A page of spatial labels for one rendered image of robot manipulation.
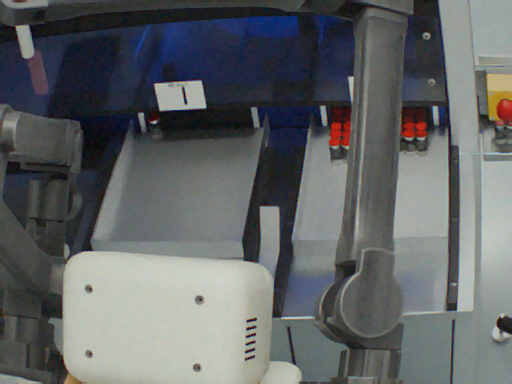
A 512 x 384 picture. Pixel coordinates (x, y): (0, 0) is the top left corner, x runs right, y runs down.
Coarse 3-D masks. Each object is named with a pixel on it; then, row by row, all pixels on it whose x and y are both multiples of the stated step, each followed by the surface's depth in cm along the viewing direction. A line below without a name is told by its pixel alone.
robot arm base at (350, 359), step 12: (348, 360) 130; (360, 360) 129; (372, 360) 129; (384, 360) 129; (396, 360) 130; (348, 372) 130; (360, 372) 129; (372, 372) 128; (384, 372) 129; (396, 372) 130
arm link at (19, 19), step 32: (0, 0) 126; (32, 0) 127; (64, 0) 128; (96, 0) 130; (128, 0) 131; (160, 0) 132; (192, 0) 133; (224, 0) 134; (256, 0) 135; (288, 0) 136
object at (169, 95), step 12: (156, 84) 210; (168, 84) 210; (180, 84) 210; (192, 84) 209; (168, 96) 212; (180, 96) 211; (192, 96) 211; (168, 108) 214; (180, 108) 213; (192, 108) 213
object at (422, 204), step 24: (312, 120) 218; (312, 144) 217; (432, 144) 214; (312, 168) 213; (336, 168) 212; (408, 168) 209; (432, 168) 209; (312, 192) 208; (336, 192) 207; (408, 192) 205; (432, 192) 204; (312, 216) 203; (336, 216) 203; (408, 216) 200; (432, 216) 199; (312, 240) 194; (336, 240) 194; (408, 240) 192; (432, 240) 191
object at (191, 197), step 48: (144, 144) 225; (192, 144) 223; (240, 144) 221; (144, 192) 214; (192, 192) 213; (240, 192) 211; (96, 240) 201; (144, 240) 200; (192, 240) 198; (240, 240) 196
